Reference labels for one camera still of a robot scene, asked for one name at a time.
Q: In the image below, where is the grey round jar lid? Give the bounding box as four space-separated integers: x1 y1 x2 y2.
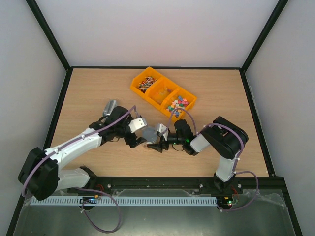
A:
141 126 158 144

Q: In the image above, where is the metal scoop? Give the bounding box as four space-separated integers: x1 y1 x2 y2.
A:
102 99 117 119

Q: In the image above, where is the yellow bin with lollipops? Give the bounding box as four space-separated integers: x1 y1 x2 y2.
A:
129 67 163 100

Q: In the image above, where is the yellow bin with gummies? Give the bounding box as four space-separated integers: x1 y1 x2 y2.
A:
144 76 180 110

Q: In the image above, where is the yellow bin with colourful candies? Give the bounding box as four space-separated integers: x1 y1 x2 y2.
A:
160 88 197 117

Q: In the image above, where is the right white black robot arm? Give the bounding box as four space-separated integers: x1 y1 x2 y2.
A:
147 116 249 193

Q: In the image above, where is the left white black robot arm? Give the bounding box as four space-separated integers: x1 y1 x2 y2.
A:
18 106 147 200

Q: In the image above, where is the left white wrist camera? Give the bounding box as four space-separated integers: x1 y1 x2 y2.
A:
128 118 148 133

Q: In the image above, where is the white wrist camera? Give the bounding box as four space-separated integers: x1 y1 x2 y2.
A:
155 123 168 138
128 118 148 133

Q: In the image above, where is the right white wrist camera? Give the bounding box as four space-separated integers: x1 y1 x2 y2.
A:
155 123 168 138

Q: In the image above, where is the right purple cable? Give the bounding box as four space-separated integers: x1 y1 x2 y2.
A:
167 108 259 213

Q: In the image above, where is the purple cable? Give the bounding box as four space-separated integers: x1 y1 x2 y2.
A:
21 105 123 233
167 108 259 213

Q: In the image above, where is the grey slotted cable duct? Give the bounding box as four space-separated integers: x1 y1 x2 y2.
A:
30 196 217 207

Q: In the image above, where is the black front mounting rail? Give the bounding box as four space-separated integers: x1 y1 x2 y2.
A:
87 176 288 196

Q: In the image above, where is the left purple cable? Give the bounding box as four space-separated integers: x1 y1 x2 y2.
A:
21 105 123 233

